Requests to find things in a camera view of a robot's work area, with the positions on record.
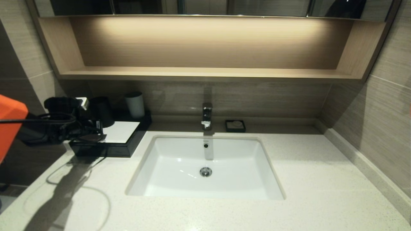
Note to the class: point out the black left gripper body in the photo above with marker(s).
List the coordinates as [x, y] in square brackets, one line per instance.
[83, 128]

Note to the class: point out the dark grey tumbler cup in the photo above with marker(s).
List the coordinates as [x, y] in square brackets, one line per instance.
[102, 110]

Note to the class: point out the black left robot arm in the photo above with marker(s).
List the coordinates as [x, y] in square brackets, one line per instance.
[19, 128]

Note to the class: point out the black tray box white lid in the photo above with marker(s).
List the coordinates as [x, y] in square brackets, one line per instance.
[141, 128]

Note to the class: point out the white cup with dark rim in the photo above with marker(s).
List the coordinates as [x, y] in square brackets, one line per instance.
[135, 106]

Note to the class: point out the chrome faucet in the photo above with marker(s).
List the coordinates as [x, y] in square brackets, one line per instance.
[206, 117]

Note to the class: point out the chrome sink drain plug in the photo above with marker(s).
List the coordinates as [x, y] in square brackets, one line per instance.
[205, 172]

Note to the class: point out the black soap dish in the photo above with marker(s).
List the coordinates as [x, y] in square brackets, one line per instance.
[228, 128]

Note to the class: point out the round pale soap bar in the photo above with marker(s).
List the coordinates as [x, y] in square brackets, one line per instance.
[237, 123]

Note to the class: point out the white ceramic sink basin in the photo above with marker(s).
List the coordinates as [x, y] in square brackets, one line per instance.
[237, 166]

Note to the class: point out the mirror cabinet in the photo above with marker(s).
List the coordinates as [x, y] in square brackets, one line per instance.
[257, 7]

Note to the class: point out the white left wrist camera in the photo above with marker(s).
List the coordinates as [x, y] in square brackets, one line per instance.
[83, 102]

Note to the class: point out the light wooden wall shelf niche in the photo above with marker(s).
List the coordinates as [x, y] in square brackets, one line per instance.
[205, 73]

